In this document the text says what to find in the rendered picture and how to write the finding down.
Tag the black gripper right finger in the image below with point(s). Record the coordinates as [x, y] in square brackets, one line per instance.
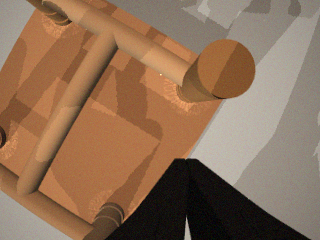
[218, 211]

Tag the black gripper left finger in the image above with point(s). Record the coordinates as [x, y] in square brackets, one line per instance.
[162, 214]

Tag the orange-brown wooden stool seat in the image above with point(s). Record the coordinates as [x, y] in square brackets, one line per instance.
[131, 128]

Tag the tan wooden stool legs with crossbar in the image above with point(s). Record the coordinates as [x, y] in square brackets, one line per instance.
[224, 69]

